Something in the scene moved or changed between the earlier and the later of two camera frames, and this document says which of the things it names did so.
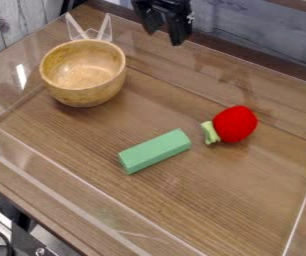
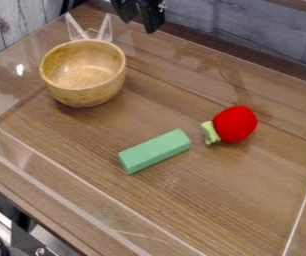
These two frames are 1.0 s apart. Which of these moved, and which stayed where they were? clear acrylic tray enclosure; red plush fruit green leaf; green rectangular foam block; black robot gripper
Moved: black robot gripper
Stayed: red plush fruit green leaf; clear acrylic tray enclosure; green rectangular foam block
